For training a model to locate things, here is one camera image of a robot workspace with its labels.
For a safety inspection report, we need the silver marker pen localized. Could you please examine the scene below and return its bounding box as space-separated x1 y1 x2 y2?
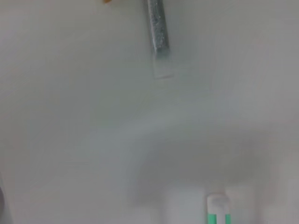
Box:
146 0 175 79

